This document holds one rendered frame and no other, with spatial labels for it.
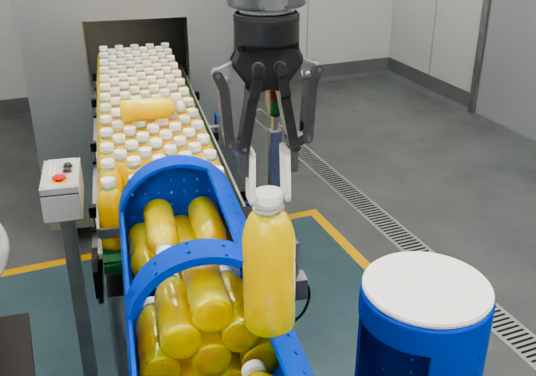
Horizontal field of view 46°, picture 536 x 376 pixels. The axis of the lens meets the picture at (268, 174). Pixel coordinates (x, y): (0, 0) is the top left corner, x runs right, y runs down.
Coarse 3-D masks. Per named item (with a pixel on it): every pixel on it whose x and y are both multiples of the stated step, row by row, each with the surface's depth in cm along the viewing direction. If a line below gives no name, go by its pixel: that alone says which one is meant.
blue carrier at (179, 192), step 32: (160, 160) 148; (192, 160) 149; (128, 192) 145; (160, 192) 153; (192, 192) 155; (224, 192) 140; (128, 224) 155; (128, 256) 144; (160, 256) 113; (192, 256) 110; (224, 256) 111; (128, 288) 120; (128, 320) 111; (128, 352) 105; (288, 352) 92
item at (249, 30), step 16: (240, 16) 70; (256, 16) 69; (272, 16) 69; (288, 16) 69; (240, 32) 70; (256, 32) 69; (272, 32) 69; (288, 32) 70; (240, 48) 72; (256, 48) 70; (272, 48) 70; (288, 48) 73; (240, 64) 72; (272, 64) 73; (288, 64) 73; (272, 80) 74
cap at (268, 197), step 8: (256, 192) 80; (264, 192) 80; (272, 192) 80; (280, 192) 80; (256, 200) 80; (264, 200) 79; (272, 200) 79; (280, 200) 80; (264, 208) 80; (272, 208) 80
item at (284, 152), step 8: (280, 144) 79; (280, 152) 80; (288, 152) 77; (280, 160) 80; (288, 160) 78; (280, 168) 81; (288, 168) 78; (280, 176) 81; (288, 176) 79; (280, 184) 82; (288, 184) 79; (288, 192) 80; (288, 200) 80
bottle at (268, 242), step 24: (264, 216) 80; (288, 216) 82; (264, 240) 80; (288, 240) 81; (264, 264) 81; (288, 264) 82; (264, 288) 82; (288, 288) 84; (264, 312) 84; (288, 312) 85; (264, 336) 86
